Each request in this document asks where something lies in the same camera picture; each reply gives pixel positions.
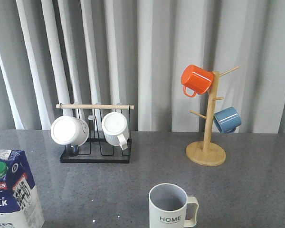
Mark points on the white HOME mug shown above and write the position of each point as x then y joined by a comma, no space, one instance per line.
168,206

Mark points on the blue white milk carton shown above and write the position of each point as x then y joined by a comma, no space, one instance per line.
20,206

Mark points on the white ribbed mug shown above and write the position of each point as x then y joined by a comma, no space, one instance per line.
115,128

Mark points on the orange mug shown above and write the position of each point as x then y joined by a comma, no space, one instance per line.
196,80

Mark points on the wooden mug tree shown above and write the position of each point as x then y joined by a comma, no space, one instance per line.
205,152

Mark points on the white mug with smiley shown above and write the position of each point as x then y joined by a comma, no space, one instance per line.
70,132

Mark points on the blue mug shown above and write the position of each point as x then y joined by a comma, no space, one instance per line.
227,120

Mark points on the grey white curtain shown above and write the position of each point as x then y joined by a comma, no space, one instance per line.
134,52

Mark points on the black wire mug rack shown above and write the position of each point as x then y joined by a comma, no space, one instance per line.
96,149

